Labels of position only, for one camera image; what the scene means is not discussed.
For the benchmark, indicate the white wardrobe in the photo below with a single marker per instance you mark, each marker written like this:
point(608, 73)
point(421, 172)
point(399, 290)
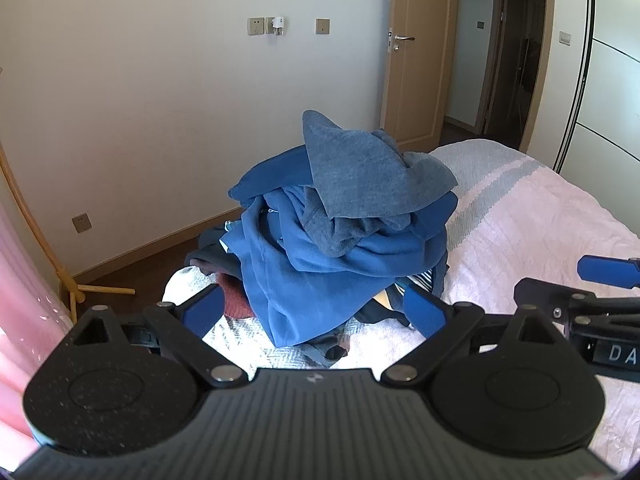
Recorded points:
point(610, 110)

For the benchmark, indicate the pink bed cover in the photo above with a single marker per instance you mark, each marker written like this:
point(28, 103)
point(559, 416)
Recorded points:
point(525, 220)

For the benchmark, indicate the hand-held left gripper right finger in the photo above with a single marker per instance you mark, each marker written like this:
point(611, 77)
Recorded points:
point(425, 310)

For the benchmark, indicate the wooden door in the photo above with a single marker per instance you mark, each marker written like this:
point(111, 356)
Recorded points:
point(420, 85)

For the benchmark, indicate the pile of blue clothes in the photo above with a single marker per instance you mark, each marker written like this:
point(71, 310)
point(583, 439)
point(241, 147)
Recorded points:
point(300, 280)

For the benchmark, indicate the dark navy garment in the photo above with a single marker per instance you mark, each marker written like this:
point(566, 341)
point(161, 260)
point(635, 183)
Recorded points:
point(210, 250)

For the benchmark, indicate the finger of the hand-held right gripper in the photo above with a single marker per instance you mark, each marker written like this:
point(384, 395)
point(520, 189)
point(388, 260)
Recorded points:
point(607, 271)
point(560, 296)

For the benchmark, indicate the low beige wall socket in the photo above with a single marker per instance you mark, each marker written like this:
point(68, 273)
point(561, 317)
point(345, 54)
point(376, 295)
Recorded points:
point(81, 222)

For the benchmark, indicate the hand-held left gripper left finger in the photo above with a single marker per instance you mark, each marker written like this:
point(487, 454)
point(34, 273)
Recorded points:
point(205, 310)

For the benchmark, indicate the maroon garment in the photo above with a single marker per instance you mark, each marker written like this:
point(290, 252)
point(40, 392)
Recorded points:
point(235, 300)

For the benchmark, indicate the pink curtain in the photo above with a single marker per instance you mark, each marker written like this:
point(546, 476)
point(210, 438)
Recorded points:
point(25, 310)

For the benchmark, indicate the grey-blue sweatshirt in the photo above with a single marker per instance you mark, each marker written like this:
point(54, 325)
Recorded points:
point(360, 170)

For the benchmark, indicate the beige wall switch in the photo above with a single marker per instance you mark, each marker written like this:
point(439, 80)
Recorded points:
point(322, 26)

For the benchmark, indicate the white wall switch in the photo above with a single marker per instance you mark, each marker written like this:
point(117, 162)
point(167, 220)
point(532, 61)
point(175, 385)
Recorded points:
point(564, 38)

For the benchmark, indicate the white plug-in charger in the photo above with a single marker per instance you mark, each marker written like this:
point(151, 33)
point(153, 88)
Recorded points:
point(276, 25)

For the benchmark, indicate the black garment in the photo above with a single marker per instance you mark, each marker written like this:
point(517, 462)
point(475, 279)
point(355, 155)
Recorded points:
point(375, 312)

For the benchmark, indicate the striped garment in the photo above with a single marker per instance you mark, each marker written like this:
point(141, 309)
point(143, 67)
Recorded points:
point(422, 279)

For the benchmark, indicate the wooden stand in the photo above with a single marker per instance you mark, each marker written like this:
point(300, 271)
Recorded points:
point(100, 288)

